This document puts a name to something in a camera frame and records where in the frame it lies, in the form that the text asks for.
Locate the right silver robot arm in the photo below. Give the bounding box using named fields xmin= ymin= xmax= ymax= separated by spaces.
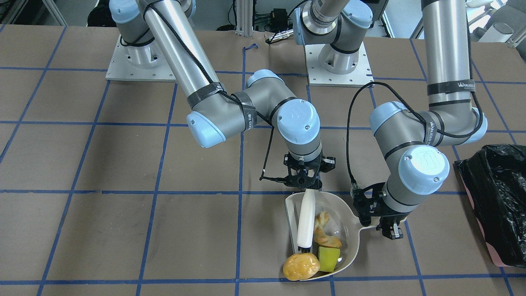
xmin=109 ymin=0 xmax=336 ymax=190

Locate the white hand brush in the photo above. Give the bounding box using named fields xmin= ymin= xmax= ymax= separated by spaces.
xmin=297 ymin=189 xmax=316 ymax=253

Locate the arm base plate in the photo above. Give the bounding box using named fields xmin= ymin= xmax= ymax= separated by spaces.
xmin=106 ymin=37 xmax=176 ymax=82
xmin=305 ymin=43 xmax=374 ymax=87

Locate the aluminium frame post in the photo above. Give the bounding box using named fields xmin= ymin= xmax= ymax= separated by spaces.
xmin=234 ymin=0 xmax=255 ymax=37

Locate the pink bin with black bag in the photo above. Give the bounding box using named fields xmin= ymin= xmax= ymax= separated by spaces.
xmin=454 ymin=144 xmax=526 ymax=268

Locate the beige plastic dustpan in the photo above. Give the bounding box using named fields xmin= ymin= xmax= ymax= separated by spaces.
xmin=284 ymin=191 xmax=379 ymax=280

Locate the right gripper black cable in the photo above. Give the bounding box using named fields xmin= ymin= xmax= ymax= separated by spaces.
xmin=149 ymin=0 xmax=293 ymax=183

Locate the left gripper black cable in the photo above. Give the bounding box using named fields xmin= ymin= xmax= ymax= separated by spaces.
xmin=346 ymin=31 xmax=484 ymax=193

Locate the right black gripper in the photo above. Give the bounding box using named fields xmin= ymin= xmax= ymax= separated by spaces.
xmin=284 ymin=154 xmax=336 ymax=190

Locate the brown potato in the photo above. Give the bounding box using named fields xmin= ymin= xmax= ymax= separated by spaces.
xmin=282 ymin=253 xmax=321 ymax=281

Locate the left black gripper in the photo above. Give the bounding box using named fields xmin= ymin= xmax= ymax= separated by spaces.
xmin=351 ymin=183 xmax=407 ymax=240

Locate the silver cable connector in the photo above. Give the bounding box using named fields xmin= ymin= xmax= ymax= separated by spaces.
xmin=265 ymin=29 xmax=294 ymax=44

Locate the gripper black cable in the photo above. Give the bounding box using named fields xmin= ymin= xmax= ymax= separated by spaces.
xmin=346 ymin=31 xmax=484 ymax=193
xmin=149 ymin=0 xmax=293 ymax=183

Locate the yellow green sponge piece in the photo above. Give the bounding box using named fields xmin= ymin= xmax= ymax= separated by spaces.
xmin=318 ymin=247 xmax=341 ymax=273

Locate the curved bread piece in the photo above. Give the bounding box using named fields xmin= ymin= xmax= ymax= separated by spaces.
xmin=313 ymin=211 xmax=342 ymax=248

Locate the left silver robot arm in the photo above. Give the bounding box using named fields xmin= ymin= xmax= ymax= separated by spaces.
xmin=292 ymin=0 xmax=488 ymax=239

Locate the black power adapter box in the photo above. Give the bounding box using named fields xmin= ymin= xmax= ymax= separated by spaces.
xmin=263 ymin=8 xmax=289 ymax=32

